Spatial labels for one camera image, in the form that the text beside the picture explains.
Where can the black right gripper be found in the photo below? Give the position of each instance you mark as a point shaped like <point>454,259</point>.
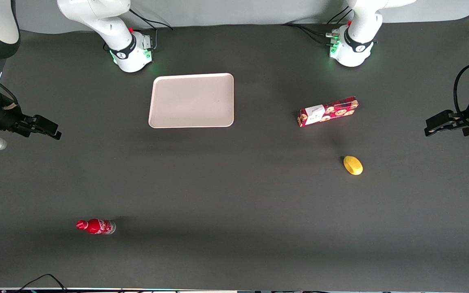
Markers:
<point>2,114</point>

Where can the red coke bottle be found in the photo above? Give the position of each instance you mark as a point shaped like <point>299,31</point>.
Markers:
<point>96,226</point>

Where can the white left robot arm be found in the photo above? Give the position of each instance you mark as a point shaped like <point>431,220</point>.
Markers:
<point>356,44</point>

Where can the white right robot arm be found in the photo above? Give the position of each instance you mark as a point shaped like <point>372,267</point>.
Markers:
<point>108,24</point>

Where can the beige plastic tray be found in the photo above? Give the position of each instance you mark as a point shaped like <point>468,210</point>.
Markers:
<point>193,101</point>

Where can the yellow lemon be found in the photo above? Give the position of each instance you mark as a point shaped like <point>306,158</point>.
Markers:
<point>353,165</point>

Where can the red tartan cookie box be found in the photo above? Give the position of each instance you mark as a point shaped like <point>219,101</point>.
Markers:
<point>332,110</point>

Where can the dark grey table mat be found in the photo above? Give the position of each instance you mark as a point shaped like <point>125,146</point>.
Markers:
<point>234,203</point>

